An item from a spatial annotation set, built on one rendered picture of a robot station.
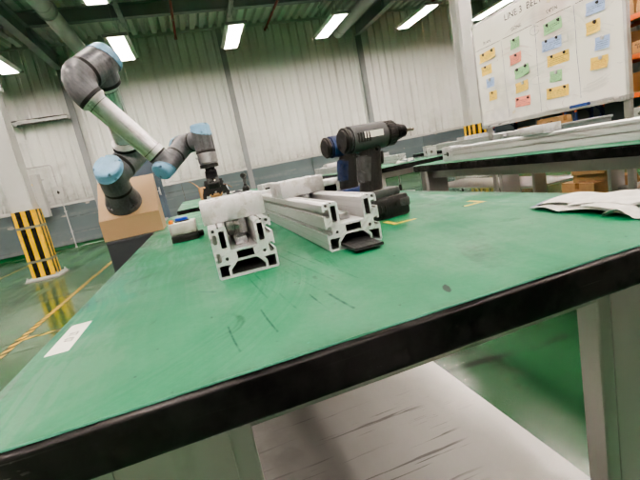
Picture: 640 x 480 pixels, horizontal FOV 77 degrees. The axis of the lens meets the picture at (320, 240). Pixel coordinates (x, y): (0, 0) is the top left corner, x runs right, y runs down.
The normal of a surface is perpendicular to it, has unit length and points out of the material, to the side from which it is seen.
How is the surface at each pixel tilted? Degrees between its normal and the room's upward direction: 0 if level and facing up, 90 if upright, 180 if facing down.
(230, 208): 90
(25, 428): 0
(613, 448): 90
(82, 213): 90
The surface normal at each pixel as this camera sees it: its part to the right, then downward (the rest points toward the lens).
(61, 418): -0.19, -0.96
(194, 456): 0.29, 0.12
